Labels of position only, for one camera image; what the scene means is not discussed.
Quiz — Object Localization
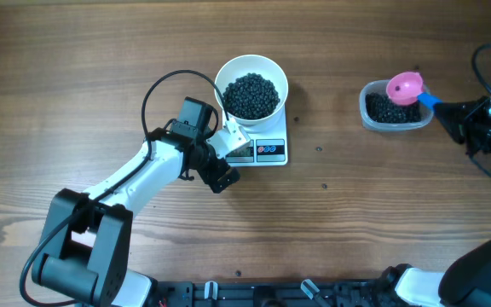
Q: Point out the pink scoop with blue handle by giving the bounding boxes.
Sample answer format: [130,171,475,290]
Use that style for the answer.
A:
[385,72,442,110]

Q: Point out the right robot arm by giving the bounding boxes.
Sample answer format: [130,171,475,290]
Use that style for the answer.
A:
[376,94,491,306]

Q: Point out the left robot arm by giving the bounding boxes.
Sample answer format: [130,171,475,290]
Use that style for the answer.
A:
[19,123,250,306]

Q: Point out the white digital kitchen scale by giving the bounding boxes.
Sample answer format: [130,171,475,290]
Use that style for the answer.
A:
[226,107,288,167]

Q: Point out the black beans in bowl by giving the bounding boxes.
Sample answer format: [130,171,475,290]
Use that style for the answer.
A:
[222,73,280,120]

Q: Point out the white round bowl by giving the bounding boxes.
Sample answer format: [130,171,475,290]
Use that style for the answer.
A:
[215,55,289,133]

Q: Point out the black beans in container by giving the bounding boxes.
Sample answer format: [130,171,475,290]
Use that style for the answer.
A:
[366,93,422,124]

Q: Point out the clear plastic container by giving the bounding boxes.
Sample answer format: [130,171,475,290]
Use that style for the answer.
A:
[359,80,434,132]

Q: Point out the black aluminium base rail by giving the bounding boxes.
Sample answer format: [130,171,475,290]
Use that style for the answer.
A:
[142,279,455,307]

